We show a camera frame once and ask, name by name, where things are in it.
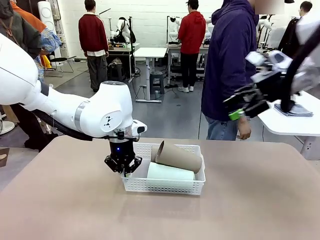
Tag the blue cloth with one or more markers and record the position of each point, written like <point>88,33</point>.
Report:
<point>300,111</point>

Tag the white standing desk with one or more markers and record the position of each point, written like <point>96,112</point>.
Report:
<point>150,52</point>

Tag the person in orange and blue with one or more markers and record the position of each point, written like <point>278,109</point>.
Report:
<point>48,40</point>

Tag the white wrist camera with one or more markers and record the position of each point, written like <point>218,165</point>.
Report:
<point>275,61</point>
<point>140,128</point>

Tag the background work table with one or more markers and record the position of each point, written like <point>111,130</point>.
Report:
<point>125,48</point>
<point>175,50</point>

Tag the person in purple hoodie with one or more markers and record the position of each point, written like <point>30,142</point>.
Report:
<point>225,62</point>

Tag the person in dark red sweater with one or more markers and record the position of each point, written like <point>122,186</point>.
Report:
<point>93,32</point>

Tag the white perforated plastic basket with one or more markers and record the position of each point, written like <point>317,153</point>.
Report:
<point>162,186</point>

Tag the grey plastic stool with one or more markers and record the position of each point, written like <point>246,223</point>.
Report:
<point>157,82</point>

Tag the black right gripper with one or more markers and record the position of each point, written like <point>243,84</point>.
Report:
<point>271,86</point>

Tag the white tower appliance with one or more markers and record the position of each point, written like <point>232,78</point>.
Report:
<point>46,15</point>

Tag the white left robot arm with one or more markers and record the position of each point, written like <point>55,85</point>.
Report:
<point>75,110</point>

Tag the person's right hand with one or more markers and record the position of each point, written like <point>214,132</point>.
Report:
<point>244,130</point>

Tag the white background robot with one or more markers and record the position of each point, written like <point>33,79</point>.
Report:
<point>122,30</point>
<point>173,27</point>

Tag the dark plastic stool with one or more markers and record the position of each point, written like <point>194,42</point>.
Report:
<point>116,70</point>

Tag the person in black top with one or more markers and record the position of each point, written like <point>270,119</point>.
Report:
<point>290,37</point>

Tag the black metal chair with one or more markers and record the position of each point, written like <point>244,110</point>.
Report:
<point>58,60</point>

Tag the brown cardboard piece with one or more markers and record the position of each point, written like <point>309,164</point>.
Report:
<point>3,157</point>

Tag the person in dark green coat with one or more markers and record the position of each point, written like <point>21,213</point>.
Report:
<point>25,37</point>

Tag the brown cup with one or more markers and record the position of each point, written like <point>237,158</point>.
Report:
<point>180,157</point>
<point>154,152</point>

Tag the white side table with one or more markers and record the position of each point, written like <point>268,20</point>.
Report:
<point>287,125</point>

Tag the mint green cup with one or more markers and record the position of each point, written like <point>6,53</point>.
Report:
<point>170,173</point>

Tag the white round fan base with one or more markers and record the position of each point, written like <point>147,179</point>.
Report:
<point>6,126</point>

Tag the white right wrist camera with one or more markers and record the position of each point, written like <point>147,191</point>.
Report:
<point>275,61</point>

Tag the person in red hoodie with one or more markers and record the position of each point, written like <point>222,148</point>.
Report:
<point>192,32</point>

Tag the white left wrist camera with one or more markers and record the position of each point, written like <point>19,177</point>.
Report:
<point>140,128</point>

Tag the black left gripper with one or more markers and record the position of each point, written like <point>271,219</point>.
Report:
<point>121,150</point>

